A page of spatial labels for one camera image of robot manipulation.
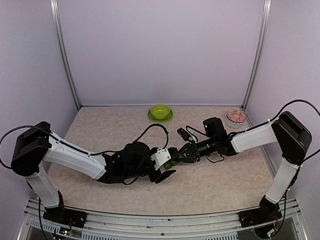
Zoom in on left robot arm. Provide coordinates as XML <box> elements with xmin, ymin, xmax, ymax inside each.
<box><xmin>11</xmin><ymin>121</ymin><xmax>175</xmax><ymax>223</ymax></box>

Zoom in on green bowl with saucer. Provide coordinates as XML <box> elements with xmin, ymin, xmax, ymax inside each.
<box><xmin>147</xmin><ymin>104</ymin><xmax>173</xmax><ymax>123</ymax></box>

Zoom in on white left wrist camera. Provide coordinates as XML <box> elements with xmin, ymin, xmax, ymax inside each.
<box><xmin>150</xmin><ymin>148</ymin><xmax>172</xmax><ymax>170</ymax></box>

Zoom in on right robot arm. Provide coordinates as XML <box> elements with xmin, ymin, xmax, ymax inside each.
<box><xmin>167</xmin><ymin>143</ymin><xmax>282</xmax><ymax>215</ymax></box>

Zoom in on right aluminium frame post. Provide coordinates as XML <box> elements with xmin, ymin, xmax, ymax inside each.
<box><xmin>241</xmin><ymin>0</ymin><xmax>272</xmax><ymax>111</ymax></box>

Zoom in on green weekly pill organizer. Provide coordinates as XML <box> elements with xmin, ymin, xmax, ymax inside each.
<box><xmin>163</xmin><ymin>155</ymin><xmax>182</xmax><ymax>170</ymax></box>

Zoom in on left aluminium frame post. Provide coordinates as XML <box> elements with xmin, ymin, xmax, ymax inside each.
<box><xmin>50</xmin><ymin>0</ymin><xmax>82</xmax><ymax>111</ymax></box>

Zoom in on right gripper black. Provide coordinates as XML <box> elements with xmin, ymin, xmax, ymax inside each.
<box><xmin>175</xmin><ymin>136</ymin><xmax>218</xmax><ymax>164</ymax></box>

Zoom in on aluminium frame post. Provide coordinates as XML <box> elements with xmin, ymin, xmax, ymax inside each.
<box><xmin>241</xmin><ymin>0</ymin><xmax>272</xmax><ymax>111</ymax></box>
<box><xmin>50</xmin><ymin>0</ymin><xmax>82</xmax><ymax>111</ymax></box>

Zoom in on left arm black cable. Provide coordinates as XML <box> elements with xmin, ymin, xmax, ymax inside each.
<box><xmin>89</xmin><ymin>124</ymin><xmax>171</xmax><ymax>157</ymax></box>

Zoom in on red patterned ceramic bowl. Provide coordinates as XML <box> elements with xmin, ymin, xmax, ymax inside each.
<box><xmin>225</xmin><ymin>109</ymin><xmax>247</xmax><ymax>129</ymax></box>

